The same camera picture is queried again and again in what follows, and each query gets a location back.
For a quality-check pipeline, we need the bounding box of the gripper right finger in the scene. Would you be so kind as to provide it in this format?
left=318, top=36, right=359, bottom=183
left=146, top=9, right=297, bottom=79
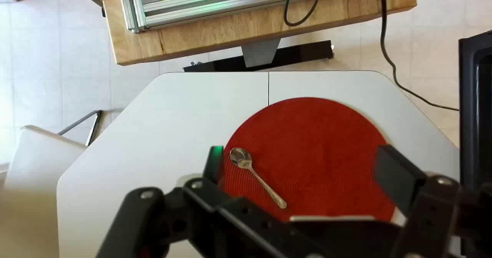
left=373, top=145, right=492, bottom=258

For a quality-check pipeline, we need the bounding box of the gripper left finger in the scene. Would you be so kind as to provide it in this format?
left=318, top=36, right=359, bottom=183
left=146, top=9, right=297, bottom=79
left=96, top=146, right=319, bottom=258

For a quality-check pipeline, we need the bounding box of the black microwave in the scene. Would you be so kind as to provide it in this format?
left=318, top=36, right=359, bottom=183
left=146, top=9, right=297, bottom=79
left=458, top=30, right=492, bottom=191

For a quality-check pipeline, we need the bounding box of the silver metal spoon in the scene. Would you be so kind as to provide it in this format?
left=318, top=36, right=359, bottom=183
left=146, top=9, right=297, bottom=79
left=229, top=147, right=288, bottom=209

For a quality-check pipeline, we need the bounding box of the round red woven placemat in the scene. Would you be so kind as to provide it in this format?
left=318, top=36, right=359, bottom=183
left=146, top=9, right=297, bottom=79
left=219, top=97, right=396, bottom=223

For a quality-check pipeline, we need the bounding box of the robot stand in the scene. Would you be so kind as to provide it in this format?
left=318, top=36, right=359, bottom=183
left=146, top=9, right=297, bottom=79
left=102, top=0, right=417, bottom=73

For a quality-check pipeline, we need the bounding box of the white chair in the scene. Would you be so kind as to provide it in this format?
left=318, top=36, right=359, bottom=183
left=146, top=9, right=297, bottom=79
left=0, top=110, right=103, bottom=258

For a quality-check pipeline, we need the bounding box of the black cable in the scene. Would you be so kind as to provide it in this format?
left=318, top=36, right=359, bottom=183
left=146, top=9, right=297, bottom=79
left=283, top=0, right=324, bottom=27
left=379, top=0, right=460, bottom=112

